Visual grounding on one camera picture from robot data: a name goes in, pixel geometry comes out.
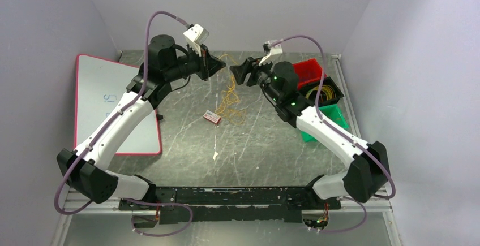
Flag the small red white box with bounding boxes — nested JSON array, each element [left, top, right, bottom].
[[203, 110, 221, 124]]

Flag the white board pink rim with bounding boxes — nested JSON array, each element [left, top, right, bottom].
[[74, 54, 162, 156]]

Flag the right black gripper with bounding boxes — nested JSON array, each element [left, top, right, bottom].
[[229, 55, 281, 103]]

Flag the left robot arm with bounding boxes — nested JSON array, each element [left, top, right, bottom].
[[57, 34, 226, 210]]

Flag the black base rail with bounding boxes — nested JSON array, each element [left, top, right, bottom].
[[118, 186, 341, 224]]

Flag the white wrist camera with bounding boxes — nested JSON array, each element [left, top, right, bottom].
[[259, 40, 283, 66], [183, 24, 209, 52]]

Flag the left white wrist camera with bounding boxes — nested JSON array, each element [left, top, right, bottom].
[[183, 24, 209, 52]]

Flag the green plastic bin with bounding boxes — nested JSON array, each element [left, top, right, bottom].
[[301, 104, 349, 143]]

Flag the yellow cable coil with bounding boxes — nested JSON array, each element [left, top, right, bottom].
[[305, 85, 337, 105]]

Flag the orange yellow cables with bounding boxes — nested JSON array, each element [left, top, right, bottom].
[[214, 53, 247, 126]]

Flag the red plastic bin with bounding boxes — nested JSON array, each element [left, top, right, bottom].
[[293, 58, 328, 90]]

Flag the black plastic bin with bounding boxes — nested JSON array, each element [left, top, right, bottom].
[[299, 77, 344, 106]]

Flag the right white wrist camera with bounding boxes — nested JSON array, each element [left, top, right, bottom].
[[259, 40, 283, 66]]

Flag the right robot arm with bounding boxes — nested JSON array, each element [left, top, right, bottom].
[[230, 58, 390, 209]]

